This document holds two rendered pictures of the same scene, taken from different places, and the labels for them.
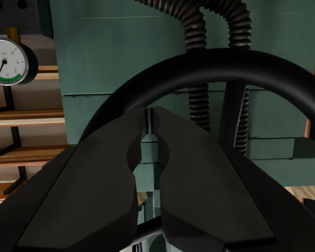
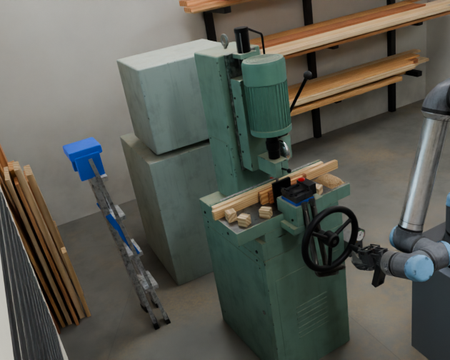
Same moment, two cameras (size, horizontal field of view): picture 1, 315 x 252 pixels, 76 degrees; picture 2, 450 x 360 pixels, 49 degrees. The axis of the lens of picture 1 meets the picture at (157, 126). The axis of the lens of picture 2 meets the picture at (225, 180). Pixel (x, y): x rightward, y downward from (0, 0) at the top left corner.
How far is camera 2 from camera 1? 2.05 m
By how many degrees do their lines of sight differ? 46
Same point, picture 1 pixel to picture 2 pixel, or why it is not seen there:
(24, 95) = (294, 61)
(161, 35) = not seen: hidden behind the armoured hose
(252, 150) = (280, 231)
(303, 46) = (271, 273)
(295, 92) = (322, 268)
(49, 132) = (265, 11)
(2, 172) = not seen: outside the picture
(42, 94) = not seen: hidden behind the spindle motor
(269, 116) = (276, 246)
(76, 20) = (337, 248)
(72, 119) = (339, 217)
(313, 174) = (254, 231)
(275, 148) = (272, 236)
